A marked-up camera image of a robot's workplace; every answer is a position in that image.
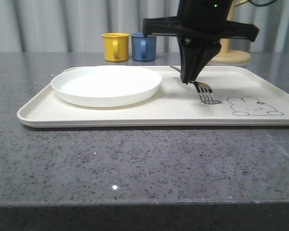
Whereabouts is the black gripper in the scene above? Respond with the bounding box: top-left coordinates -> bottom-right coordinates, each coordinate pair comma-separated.
142,0 -> 259,84

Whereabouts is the silver metal fork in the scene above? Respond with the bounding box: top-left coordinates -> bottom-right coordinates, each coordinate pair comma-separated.
170,65 -> 215,105

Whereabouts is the white round plate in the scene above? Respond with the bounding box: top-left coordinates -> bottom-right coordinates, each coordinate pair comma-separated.
51,65 -> 162,107

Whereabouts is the wooden mug tree stand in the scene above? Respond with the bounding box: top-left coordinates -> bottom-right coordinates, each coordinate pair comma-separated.
211,0 -> 250,63

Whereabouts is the blue enamel mug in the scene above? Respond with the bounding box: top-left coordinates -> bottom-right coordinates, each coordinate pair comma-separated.
131,33 -> 157,62

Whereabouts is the beige rabbit serving tray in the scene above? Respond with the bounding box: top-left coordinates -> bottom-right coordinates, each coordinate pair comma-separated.
17,66 -> 289,128

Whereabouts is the yellow enamel mug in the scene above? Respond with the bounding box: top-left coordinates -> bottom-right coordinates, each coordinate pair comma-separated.
102,33 -> 130,62

